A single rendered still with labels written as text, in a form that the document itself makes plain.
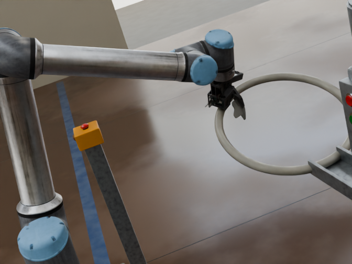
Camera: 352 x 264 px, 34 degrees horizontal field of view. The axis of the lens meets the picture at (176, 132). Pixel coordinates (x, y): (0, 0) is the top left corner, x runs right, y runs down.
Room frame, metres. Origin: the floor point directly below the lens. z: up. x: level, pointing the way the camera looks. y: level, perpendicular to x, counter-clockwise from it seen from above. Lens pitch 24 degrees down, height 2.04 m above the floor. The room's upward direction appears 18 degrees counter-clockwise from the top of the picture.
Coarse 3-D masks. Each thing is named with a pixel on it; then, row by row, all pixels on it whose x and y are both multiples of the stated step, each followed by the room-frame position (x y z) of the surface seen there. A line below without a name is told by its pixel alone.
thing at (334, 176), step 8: (344, 152) 1.56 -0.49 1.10; (312, 160) 1.57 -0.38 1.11; (344, 160) 1.57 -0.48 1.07; (312, 168) 1.56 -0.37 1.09; (320, 168) 1.51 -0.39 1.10; (328, 168) 1.56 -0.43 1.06; (336, 168) 1.55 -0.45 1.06; (344, 168) 1.54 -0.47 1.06; (320, 176) 1.52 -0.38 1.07; (328, 176) 1.47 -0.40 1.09; (336, 176) 1.44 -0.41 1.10; (344, 176) 1.50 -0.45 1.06; (328, 184) 1.48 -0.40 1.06; (336, 184) 1.44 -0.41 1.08; (344, 184) 1.40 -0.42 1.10; (344, 192) 1.41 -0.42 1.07
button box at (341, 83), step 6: (348, 78) 1.22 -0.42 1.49; (342, 84) 1.21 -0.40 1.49; (348, 84) 1.19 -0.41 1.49; (342, 90) 1.22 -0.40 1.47; (348, 90) 1.19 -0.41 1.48; (342, 96) 1.22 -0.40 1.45; (348, 108) 1.20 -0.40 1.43; (348, 114) 1.21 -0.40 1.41; (348, 120) 1.21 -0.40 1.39; (348, 126) 1.22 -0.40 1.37; (348, 132) 1.22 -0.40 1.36
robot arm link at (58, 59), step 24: (0, 48) 1.57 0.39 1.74; (24, 48) 1.55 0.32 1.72; (48, 48) 1.58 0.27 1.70; (72, 48) 1.60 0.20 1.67; (96, 48) 1.62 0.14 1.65; (0, 72) 1.58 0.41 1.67; (24, 72) 1.54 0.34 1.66; (48, 72) 1.57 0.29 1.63; (72, 72) 1.58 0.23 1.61; (96, 72) 1.59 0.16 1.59; (120, 72) 1.59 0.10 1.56; (144, 72) 1.60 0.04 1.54; (168, 72) 1.61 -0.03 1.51; (192, 72) 1.61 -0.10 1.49; (216, 72) 1.63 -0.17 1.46
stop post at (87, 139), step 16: (80, 128) 2.54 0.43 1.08; (96, 128) 2.48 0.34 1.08; (80, 144) 2.46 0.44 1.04; (96, 144) 2.47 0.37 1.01; (96, 160) 2.48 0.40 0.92; (96, 176) 2.48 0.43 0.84; (112, 176) 2.49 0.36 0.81; (112, 192) 2.49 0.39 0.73; (112, 208) 2.48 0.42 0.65; (128, 224) 2.49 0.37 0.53; (128, 240) 2.48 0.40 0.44; (128, 256) 2.48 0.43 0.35; (144, 256) 2.56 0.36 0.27
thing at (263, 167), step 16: (256, 80) 1.99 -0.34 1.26; (272, 80) 1.99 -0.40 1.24; (288, 80) 1.98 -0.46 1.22; (304, 80) 1.95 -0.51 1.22; (320, 80) 1.92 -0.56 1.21; (336, 96) 1.84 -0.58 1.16; (224, 112) 1.88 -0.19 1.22; (224, 144) 1.73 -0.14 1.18; (240, 160) 1.65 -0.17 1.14; (320, 160) 1.58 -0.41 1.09; (336, 160) 1.58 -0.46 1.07
